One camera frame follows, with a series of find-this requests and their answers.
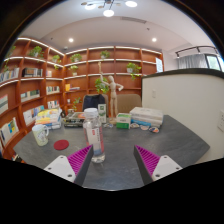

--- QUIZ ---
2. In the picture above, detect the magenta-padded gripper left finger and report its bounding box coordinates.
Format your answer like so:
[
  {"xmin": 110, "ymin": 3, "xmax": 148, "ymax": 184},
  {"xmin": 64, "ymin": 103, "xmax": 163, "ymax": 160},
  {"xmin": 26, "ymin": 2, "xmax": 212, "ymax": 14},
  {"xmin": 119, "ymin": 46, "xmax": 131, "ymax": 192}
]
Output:
[{"xmin": 43, "ymin": 144, "xmax": 94, "ymax": 187}]

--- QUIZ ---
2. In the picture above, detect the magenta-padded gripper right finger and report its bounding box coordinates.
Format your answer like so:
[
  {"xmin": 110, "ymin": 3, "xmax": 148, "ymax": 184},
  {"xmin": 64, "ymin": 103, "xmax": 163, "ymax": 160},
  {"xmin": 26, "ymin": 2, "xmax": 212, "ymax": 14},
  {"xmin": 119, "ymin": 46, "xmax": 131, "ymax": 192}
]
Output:
[{"xmin": 133, "ymin": 144, "xmax": 184, "ymax": 186}]

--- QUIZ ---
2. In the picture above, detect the clear plastic water bottle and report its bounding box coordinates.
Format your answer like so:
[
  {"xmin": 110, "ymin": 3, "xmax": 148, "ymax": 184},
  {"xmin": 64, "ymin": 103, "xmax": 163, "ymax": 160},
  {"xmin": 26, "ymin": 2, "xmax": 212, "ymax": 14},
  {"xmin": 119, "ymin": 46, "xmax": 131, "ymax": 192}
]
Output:
[{"xmin": 82, "ymin": 107, "xmax": 106, "ymax": 164}]

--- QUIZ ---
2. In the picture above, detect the flat round red coaster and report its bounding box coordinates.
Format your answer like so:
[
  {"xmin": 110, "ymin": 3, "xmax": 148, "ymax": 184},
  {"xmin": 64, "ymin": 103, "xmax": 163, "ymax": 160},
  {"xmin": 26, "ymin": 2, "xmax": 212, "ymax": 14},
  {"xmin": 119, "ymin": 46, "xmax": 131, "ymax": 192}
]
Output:
[{"xmin": 53, "ymin": 139, "xmax": 70, "ymax": 151}]

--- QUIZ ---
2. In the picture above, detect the yellow striped white mug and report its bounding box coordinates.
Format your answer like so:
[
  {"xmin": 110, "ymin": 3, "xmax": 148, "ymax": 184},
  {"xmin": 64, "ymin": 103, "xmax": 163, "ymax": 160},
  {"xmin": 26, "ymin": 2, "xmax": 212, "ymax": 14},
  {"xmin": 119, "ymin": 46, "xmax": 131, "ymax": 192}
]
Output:
[{"xmin": 31, "ymin": 124, "xmax": 50, "ymax": 147}]

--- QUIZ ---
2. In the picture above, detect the stack of dark books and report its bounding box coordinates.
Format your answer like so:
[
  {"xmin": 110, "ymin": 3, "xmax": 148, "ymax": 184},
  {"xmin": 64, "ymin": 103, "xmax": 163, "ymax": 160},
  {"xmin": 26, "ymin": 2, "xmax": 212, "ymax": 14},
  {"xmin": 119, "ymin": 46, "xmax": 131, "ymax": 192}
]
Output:
[{"xmin": 63, "ymin": 111, "xmax": 86, "ymax": 128}]

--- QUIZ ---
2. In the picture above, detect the stack of colourful books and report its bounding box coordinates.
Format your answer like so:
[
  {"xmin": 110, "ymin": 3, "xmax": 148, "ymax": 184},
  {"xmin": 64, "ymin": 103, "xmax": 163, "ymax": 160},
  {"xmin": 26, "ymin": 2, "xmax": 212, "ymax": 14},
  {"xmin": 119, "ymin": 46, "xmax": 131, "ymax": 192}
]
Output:
[{"xmin": 34, "ymin": 108, "xmax": 63, "ymax": 130}]

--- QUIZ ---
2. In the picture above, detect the white partition with dark top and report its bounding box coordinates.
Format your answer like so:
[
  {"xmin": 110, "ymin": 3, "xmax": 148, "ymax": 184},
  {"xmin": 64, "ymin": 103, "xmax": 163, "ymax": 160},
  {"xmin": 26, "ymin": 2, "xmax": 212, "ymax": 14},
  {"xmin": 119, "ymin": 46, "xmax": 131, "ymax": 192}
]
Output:
[{"xmin": 141, "ymin": 68, "xmax": 224, "ymax": 164}]

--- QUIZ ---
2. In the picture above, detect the green white small box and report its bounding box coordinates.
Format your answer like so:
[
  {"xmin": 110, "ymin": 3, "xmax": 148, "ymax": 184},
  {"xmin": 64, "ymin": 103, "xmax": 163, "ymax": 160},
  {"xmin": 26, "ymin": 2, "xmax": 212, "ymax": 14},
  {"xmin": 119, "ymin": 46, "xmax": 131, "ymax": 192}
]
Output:
[{"xmin": 115, "ymin": 112, "xmax": 132, "ymax": 130}]

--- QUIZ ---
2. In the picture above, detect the tall green white carton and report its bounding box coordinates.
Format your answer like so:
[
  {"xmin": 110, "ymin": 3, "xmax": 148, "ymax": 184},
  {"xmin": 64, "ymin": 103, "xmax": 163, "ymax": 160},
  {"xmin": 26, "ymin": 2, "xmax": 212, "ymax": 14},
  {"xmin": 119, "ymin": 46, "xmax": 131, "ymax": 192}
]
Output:
[{"xmin": 97, "ymin": 103, "xmax": 108, "ymax": 124}]

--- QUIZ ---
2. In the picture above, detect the tan upholstered chair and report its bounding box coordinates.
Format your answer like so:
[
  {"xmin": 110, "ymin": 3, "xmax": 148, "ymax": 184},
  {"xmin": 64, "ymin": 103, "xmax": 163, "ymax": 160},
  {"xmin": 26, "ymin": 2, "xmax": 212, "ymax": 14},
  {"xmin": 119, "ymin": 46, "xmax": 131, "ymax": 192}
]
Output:
[{"xmin": 116, "ymin": 93, "xmax": 143, "ymax": 114}]

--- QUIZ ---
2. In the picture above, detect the dark office chair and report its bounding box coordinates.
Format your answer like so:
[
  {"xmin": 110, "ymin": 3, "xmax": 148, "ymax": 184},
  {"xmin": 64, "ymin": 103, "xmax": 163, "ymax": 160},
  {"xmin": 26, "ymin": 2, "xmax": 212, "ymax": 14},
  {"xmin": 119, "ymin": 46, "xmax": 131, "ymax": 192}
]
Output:
[{"xmin": 82, "ymin": 93, "xmax": 106, "ymax": 113}]

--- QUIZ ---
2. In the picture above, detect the wooden artist mannequin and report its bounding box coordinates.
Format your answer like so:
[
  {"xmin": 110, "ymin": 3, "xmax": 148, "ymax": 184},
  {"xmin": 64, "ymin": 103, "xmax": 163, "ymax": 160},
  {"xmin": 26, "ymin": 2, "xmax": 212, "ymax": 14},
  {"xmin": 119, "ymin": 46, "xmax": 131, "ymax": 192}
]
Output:
[{"xmin": 97, "ymin": 61, "xmax": 125, "ymax": 125}]

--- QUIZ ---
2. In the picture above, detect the grey window curtain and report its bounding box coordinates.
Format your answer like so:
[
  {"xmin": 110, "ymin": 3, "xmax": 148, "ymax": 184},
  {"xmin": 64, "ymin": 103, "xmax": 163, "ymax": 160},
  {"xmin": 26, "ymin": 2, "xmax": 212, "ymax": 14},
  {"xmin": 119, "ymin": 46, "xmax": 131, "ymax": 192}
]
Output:
[{"xmin": 177, "ymin": 53, "xmax": 208, "ymax": 70}]

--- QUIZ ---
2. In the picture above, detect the black ceiling track light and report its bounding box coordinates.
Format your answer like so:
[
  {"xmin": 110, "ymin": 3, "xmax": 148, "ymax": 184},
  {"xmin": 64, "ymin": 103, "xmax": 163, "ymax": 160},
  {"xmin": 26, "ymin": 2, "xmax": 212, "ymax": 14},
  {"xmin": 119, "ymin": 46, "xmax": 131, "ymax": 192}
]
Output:
[{"xmin": 175, "ymin": 45, "xmax": 219, "ymax": 58}]

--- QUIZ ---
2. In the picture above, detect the ceiling air vent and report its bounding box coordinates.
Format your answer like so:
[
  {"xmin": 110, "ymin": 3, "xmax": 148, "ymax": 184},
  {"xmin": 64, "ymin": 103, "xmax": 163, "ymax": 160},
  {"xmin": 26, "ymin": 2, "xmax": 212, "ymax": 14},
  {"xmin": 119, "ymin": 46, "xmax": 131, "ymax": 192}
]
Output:
[{"xmin": 119, "ymin": 15, "xmax": 148, "ymax": 25}]

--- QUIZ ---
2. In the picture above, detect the branched ceiling lamp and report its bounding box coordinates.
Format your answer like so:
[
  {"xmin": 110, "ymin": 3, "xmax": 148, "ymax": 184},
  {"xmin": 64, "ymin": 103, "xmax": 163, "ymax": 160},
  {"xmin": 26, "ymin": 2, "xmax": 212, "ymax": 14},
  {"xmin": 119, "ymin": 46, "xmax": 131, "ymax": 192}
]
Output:
[{"xmin": 80, "ymin": 0, "xmax": 138, "ymax": 18}]

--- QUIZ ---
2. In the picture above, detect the wooden wall shelf unit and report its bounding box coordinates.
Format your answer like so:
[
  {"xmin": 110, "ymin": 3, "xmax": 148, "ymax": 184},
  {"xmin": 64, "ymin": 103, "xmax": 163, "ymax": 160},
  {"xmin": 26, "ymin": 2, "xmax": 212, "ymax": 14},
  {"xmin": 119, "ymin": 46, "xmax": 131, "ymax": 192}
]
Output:
[{"xmin": 0, "ymin": 35, "xmax": 165, "ymax": 161}]

